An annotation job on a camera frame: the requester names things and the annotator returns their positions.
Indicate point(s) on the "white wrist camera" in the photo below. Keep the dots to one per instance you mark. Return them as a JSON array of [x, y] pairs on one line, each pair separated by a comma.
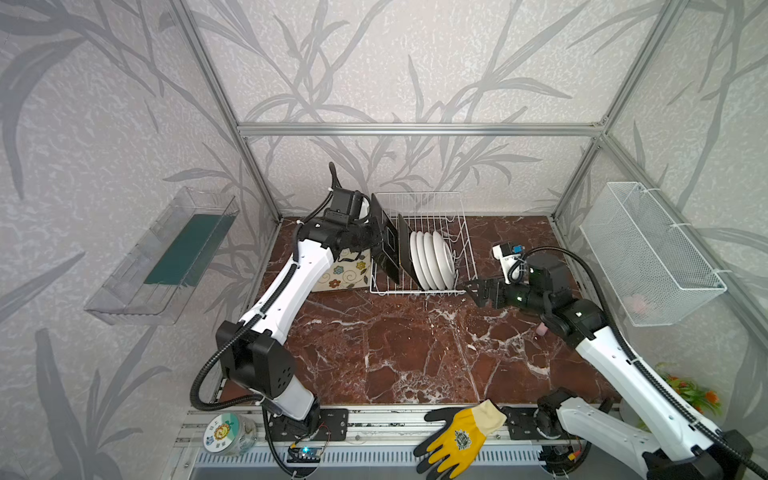
[[360, 207], [511, 260]]

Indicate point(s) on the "white wire mesh wall basket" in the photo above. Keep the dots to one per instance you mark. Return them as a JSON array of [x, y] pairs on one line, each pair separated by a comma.
[[642, 250]]

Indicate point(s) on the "clear acrylic wall shelf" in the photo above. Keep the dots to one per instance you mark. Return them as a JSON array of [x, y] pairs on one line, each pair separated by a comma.
[[154, 282]]

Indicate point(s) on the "pink object in basket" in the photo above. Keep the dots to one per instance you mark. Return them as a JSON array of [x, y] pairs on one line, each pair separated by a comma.
[[636, 304]]

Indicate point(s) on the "yellow black work glove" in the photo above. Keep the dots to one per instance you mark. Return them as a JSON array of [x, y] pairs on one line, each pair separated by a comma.
[[451, 450]]

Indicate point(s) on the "artificial flower plant pot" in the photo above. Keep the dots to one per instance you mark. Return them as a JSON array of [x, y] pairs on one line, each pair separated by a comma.
[[702, 399]]

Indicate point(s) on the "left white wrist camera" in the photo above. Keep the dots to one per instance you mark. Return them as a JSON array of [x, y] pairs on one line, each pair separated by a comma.
[[360, 207]]

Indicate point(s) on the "green circuit board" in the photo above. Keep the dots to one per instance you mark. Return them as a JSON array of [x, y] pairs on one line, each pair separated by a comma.
[[305, 454]]

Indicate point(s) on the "white wire dish rack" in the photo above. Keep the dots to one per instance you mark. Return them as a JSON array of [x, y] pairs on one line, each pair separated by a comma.
[[429, 211]]

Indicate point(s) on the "black square floral plate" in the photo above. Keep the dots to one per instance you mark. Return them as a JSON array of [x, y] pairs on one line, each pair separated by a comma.
[[385, 252], [351, 271]]

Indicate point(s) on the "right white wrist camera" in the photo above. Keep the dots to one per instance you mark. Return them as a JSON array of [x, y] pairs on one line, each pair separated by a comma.
[[511, 260]]

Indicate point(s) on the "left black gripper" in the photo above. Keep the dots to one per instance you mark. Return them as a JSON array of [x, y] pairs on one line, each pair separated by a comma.
[[372, 234]]

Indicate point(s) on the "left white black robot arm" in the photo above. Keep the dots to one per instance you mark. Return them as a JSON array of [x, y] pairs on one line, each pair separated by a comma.
[[251, 352]]

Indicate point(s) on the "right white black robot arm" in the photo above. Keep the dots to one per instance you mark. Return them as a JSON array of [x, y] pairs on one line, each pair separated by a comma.
[[678, 442]]

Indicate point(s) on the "aluminium mounting rail base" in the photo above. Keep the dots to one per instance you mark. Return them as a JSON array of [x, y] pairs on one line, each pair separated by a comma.
[[377, 442]]

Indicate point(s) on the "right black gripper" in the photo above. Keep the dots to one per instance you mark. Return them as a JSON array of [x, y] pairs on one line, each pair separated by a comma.
[[496, 293]]

